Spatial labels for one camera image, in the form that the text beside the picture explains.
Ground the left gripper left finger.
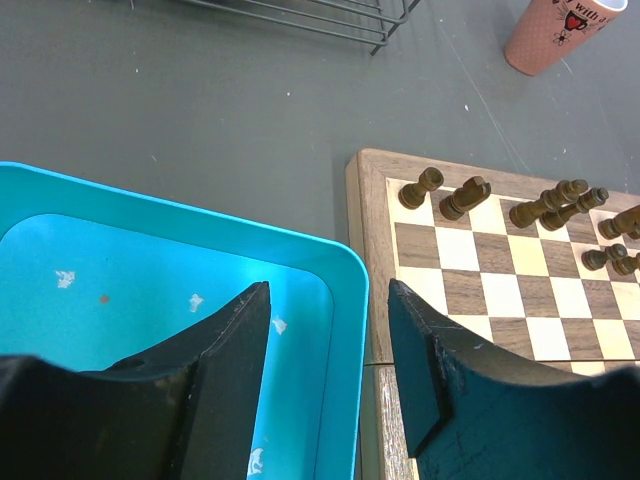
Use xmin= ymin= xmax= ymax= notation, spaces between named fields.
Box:
xmin=82 ymin=281 xmax=271 ymax=479

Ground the dark king chess piece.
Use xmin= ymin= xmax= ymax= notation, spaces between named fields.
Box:
xmin=509 ymin=179 xmax=589 ymax=228

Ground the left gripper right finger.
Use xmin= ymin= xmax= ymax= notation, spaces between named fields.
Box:
xmin=388 ymin=279 xmax=600 ymax=479

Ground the dark rook chess piece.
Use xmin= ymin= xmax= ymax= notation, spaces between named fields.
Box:
xmin=398 ymin=167 xmax=444 ymax=210

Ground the dark queen chess piece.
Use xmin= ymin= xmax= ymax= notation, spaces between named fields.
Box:
xmin=539 ymin=187 xmax=609 ymax=231

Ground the brown mug white inside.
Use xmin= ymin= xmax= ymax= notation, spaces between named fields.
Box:
xmin=504 ymin=0 xmax=628 ymax=76

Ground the wooden chess board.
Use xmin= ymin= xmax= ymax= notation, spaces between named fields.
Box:
xmin=346 ymin=148 xmax=639 ymax=479

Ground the black wire dish rack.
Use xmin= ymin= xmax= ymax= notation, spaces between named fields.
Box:
xmin=191 ymin=0 xmax=420 ymax=56

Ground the blue plastic tray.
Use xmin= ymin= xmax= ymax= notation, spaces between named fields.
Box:
xmin=1 ymin=162 xmax=369 ymax=479

